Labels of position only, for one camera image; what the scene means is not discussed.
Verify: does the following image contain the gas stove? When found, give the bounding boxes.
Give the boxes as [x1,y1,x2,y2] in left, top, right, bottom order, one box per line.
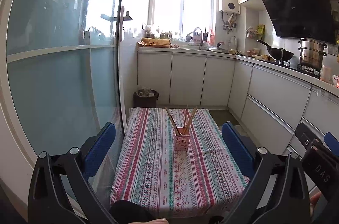
[265,58,322,79]

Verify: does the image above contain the wire handled caddy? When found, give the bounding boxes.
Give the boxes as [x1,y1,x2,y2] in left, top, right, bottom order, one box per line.
[192,27,203,43]

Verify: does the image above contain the white base cabinets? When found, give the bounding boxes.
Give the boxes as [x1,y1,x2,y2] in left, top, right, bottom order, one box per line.
[137,50,339,193]

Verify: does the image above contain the pink perforated chopstick holder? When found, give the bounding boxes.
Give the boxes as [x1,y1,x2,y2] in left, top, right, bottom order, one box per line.
[173,127,192,151]

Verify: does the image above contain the patterned striped tablecloth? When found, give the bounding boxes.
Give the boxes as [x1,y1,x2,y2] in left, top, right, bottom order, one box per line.
[110,107,251,219]

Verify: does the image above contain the steel pot lid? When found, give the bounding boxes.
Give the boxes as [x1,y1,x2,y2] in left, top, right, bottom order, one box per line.
[207,44,229,53]

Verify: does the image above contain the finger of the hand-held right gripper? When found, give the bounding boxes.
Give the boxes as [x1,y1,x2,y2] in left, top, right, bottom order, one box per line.
[324,132,339,158]
[295,122,324,156]

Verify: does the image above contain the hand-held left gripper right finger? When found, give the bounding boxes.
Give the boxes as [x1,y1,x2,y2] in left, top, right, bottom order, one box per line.
[221,121,311,224]

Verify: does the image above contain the person's leg in dark pants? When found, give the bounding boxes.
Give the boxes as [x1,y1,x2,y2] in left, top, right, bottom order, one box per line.
[108,200,157,224]

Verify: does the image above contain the brown paper bag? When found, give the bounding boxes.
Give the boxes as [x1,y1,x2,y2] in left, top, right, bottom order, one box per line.
[137,38,171,48]

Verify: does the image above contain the person's right hand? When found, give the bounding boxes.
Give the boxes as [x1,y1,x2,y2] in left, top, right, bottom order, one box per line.
[309,193,322,216]

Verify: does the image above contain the black range hood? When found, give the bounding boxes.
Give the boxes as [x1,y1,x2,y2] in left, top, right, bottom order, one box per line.
[257,0,339,44]

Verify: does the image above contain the steel steamer pot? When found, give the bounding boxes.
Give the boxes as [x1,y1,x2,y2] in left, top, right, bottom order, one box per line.
[298,38,327,71]

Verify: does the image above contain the frosted glass sliding door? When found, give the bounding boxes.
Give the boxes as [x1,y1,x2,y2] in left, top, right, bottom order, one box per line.
[0,0,133,203]

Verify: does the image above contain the kitchen window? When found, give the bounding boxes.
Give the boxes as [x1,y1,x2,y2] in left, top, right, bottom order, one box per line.
[152,0,215,40]

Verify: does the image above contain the bunch of wooden chopsticks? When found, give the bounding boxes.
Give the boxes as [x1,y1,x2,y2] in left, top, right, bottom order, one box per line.
[165,106,198,136]

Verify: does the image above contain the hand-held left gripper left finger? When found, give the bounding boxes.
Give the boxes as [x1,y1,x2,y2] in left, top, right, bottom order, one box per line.
[28,122,117,224]

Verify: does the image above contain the dark door handle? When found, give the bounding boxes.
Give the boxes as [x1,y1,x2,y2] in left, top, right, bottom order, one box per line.
[119,5,133,42]

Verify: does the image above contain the black wok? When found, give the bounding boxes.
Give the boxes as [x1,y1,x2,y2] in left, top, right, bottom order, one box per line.
[257,39,294,61]

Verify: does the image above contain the white plastic jar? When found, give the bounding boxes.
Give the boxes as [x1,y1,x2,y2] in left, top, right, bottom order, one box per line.
[320,65,332,81]

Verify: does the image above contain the dark trash bin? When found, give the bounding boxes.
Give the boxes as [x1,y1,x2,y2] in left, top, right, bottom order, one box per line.
[133,88,159,108]

